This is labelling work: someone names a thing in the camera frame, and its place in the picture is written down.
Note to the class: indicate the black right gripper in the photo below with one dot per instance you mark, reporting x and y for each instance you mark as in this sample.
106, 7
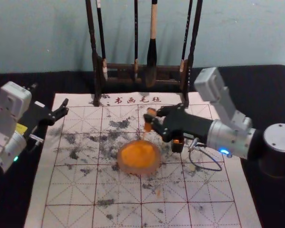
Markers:
187, 126

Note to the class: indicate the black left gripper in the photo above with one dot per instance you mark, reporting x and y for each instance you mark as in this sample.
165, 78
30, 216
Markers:
36, 116

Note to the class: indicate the orange paint-covered brush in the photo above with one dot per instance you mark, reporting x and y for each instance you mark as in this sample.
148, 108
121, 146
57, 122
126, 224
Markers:
148, 127

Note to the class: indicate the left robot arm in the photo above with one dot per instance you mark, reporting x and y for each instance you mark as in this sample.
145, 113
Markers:
10, 111

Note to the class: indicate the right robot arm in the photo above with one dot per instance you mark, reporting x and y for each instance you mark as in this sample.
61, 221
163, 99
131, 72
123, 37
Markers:
230, 133

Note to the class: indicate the round dish of orange paint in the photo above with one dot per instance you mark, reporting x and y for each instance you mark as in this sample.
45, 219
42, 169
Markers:
139, 155

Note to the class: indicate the dark wooden brush rack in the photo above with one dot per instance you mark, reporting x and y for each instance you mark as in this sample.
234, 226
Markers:
96, 78

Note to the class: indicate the white felt mat red grid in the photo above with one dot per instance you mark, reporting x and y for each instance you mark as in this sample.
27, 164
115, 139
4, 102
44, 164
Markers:
85, 185

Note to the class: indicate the thin black calligraphy brush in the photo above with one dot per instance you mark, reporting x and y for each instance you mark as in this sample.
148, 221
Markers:
101, 31
135, 31
186, 31

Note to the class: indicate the black table cloth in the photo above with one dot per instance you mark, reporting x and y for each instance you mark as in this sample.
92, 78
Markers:
263, 204

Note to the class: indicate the pale wall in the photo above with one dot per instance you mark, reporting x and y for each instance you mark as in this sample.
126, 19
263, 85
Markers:
38, 35

